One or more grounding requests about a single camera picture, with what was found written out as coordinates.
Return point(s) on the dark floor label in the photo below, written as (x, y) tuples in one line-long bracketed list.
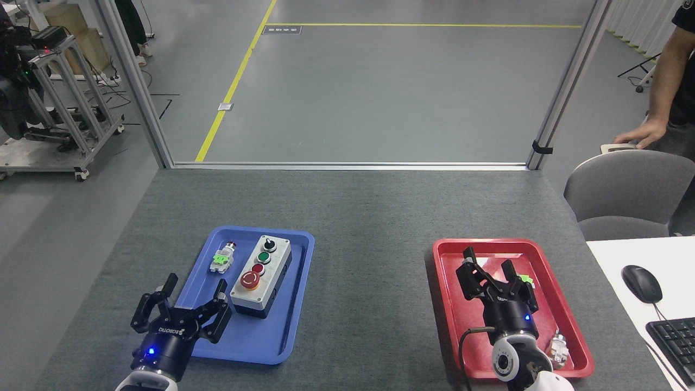
[(281, 30)]

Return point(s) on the small green white switch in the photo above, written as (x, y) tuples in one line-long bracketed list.
[(526, 280)]

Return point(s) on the person in dark trousers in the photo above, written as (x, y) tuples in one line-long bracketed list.
[(130, 24)]

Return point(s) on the red plastic tray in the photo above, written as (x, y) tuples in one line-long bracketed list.
[(461, 326)]

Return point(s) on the grey chair with white legs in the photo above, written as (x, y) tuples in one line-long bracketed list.
[(648, 81)]

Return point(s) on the silver aluminium frame post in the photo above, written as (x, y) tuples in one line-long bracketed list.
[(567, 87), (136, 87)]

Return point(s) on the black robot machine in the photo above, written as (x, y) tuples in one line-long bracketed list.
[(13, 103)]

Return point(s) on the push button with green block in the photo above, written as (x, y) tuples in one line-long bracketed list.
[(221, 260)]

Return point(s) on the silver push button switch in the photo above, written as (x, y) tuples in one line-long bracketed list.
[(558, 350)]

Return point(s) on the white curtain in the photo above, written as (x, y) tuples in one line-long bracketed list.
[(635, 21)]

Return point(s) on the black keyboard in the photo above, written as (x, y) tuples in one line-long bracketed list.
[(676, 347)]

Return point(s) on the small metal floor plate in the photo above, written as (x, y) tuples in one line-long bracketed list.
[(225, 106)]

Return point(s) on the silver aluminium frame rail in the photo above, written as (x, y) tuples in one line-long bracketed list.
[(347, 165)]

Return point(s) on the aluminium cart on wheels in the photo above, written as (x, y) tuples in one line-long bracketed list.
[(70, 98)]

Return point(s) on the blue plastic tray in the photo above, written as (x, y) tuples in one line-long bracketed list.
[(260, 336)]

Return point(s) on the black floor stand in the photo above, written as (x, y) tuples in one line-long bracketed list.
[(640, 65)]

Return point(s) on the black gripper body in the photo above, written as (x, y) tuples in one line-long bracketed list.
[(163, 347), (510, 317)]

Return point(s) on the white desk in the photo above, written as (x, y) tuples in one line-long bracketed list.
[(619, 271)]

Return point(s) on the person's right hand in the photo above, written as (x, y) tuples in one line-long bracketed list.
[(649, 134)]

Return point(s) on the black computer mouse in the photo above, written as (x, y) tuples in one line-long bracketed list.
[(642, 283)]

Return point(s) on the person's right forearm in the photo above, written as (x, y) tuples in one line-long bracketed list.
[(668, 76)]

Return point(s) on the brown cardboard box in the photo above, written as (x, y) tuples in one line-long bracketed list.
[(79, 30)]

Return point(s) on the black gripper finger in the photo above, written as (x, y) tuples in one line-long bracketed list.
[(469, 282), (217, 320), (524, 290), (142, 315)]

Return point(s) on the grey control box with buttons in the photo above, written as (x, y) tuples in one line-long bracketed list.
[(260, 274)]

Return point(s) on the grey padded chair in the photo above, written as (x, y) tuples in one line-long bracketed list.
[(624, 190)]

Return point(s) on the black clip on post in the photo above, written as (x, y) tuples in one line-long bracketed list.
[(540, 147)]

